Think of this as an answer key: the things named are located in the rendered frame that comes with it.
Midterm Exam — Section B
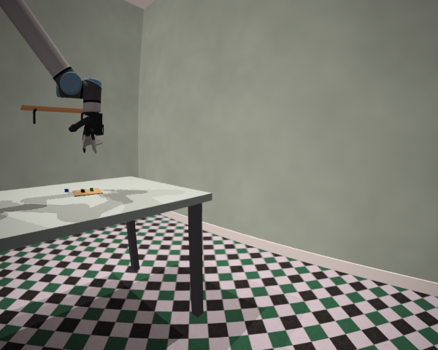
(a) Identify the orange flat mat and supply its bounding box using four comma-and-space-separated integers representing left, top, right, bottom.
72, 188, 103, 197

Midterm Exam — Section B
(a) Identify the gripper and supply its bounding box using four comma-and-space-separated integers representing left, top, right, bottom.
82, 112, 104, 153

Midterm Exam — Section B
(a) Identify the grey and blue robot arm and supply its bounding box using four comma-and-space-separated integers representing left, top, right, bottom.
0, 0, 101, 112

